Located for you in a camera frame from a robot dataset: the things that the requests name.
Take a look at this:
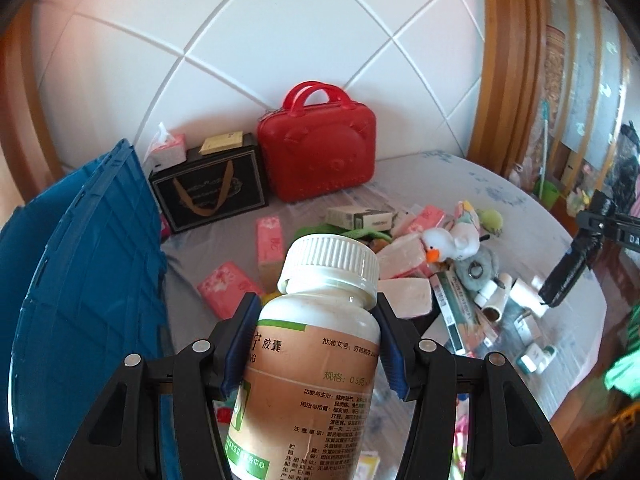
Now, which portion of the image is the small white green box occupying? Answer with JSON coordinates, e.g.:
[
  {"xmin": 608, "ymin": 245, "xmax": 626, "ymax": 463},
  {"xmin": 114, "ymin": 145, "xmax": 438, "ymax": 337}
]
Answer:
[{"xmin": 517, "ymin": 342, "xmax": 556, "ymax": 373}]

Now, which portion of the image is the red suitcase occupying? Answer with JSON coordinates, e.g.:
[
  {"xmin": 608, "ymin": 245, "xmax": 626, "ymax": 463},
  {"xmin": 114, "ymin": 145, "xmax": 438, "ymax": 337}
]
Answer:
[{"xmin": 257, "ymin": 80, "xmax": 377, "ymax": 204}]

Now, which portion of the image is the pink tissue box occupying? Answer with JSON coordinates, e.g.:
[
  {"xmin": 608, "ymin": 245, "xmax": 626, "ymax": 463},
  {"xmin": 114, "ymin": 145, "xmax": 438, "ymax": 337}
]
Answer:
[{"xmin": 147, "ymin": 122, "xmax": 187, "ymax": 168}]

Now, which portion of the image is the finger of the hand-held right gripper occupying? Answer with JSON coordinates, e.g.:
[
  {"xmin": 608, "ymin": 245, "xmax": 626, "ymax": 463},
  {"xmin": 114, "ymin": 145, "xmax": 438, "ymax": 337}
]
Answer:
[{"xmin": 539, "ymin": 190, "xmax": 622, "ymax": 307}]

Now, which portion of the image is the white green medicine box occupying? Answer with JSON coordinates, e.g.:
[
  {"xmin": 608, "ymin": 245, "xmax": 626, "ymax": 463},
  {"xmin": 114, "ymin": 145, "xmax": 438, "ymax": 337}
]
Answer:
[{"xmin": 326, "ymin": 206, "xmax": 396, "ymax": 231}]

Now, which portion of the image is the blue plastic crate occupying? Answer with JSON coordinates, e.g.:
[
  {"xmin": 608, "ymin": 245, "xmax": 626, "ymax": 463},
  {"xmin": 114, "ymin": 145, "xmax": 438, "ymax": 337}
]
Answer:
[{"xmin": 0, "ymin": 139, "xmax": 173, "ymax": 480}]

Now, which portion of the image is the white duck plush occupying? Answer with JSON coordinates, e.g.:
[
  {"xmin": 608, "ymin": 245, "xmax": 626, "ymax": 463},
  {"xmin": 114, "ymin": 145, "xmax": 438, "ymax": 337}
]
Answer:
[{"xmin": 422, "ymin": 222, "xmax": 483, "ymax": 263}]

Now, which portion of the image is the green cloth toy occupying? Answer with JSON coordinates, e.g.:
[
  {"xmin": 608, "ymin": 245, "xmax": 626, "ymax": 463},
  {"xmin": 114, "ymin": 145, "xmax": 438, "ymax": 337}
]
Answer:
[{"xmin": 292, "ymin": 224, "xmax": 392, "ymax": 247}]

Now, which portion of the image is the black gift box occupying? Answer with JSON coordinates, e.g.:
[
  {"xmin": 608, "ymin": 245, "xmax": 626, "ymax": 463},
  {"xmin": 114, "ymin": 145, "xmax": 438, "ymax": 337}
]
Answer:
[{"xmin": 149, "ymin": 132, "xmax": 268, "ymax": 233}]

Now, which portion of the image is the white medicine bottle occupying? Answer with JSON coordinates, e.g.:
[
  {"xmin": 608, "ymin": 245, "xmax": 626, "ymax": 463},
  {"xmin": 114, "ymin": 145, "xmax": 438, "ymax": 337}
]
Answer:
[{"xmin": 227, "ymin": 234, "xmax": 382, "ymax": 480}]

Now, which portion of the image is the wooden frame post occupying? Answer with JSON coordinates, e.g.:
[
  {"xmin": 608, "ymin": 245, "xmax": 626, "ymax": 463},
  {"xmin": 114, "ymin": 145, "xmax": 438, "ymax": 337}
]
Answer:
[
  {"xmin": 0, "ymin": 0, "xmax": 61, "ymax": 211},
  {"xmin": 467, "ymin": 0, "xmax": 556, "ymax": 171}
]

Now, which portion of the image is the brown paper tube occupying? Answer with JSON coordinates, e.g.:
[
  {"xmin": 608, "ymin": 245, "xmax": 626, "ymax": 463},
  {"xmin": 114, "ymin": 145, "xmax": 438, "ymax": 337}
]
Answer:
[{"xmin": 482, "ymin": 280, "xmax": 511, "ymax": 323}]

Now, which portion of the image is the long green white box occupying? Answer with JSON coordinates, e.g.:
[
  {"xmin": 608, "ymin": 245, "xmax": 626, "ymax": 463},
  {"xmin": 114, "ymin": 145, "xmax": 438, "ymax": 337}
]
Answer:
[{"xmin": 432, "ymin": 272, "xmax": 481, "ymax": 356}]

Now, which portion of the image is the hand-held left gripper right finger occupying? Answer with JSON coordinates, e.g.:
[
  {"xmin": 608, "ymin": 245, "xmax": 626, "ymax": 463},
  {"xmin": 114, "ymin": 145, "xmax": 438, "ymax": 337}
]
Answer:
[{"xmin": 374, "ymin": 292, "xmax": 576, "ymax": 480}]

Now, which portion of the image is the small yellow box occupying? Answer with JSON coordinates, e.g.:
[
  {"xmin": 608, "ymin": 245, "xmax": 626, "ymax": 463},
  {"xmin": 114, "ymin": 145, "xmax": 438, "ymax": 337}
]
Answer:
[{"xmin": 200, "ymin": 131, "xmax": 245, "ymax": 155}]

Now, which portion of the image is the green bucket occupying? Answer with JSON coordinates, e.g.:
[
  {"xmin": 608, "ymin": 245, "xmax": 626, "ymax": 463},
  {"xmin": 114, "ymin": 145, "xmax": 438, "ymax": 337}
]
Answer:
[{"xmin": 532, "ymin": 180, "xmax": 561, "ymax": 206}]

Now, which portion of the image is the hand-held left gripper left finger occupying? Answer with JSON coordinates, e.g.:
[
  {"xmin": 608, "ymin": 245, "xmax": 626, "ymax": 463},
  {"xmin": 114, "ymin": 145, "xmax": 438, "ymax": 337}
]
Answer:
[{"xmin": 57, "ymin": 292, "xmax": 263, "ymax": 480}]

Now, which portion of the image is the yellow-green ball plush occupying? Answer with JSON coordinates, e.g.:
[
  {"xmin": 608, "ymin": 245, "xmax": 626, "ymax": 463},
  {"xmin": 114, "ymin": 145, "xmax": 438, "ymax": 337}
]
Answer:
[{"xmin": 475, "ymin": 208, "xmax": 503, "ymax": 236}]

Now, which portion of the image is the teal mop handle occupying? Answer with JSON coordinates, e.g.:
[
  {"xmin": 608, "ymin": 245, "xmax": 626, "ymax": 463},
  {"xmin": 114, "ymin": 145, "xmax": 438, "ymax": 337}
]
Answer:
[{"xmin": 537, "ymin": 100, "xmax": 552, "ymax": 191}]

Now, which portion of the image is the colourful plush toy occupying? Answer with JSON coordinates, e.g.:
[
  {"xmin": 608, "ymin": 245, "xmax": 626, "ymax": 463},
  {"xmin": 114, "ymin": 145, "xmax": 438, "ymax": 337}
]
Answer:
[{"xmin": 452, "ymin": 200, "xmax": 478, "ymax": 226}]

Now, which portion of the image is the white tissue packet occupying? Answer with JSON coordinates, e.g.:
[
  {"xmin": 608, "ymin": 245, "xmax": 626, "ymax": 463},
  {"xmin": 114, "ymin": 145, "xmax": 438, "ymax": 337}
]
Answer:
[
  {"xmin": 375, "ymin": 234, "xmax": 431, "ymax": 278},
  {"xmin": 377, "ymin": 276, "xmax": 432, "ymax": 318}
]

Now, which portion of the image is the pink tissue packet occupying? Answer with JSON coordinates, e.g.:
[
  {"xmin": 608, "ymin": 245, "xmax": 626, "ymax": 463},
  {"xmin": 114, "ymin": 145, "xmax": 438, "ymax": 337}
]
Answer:
[
  {"xmin": 196, "ymin": 261, "xmax": 258, "ymax": 318},
  {"xmin": 256, "ymin": 216, "xmax": 287, "ymax": 286}
]

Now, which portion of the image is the grey round plush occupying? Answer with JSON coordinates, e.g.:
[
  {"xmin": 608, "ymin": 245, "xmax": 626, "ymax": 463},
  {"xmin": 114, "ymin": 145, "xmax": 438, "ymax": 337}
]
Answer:
[{"xmin": 457, "ymin": 249, "xmax": 500, "ymax": 291}]

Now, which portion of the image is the small pink packet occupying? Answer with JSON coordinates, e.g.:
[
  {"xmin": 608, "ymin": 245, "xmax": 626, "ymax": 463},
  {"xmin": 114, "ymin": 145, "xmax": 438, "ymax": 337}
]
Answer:
[{"xmin": 400, "ymin": 204, "xmax": 446, "ymax": 236}]

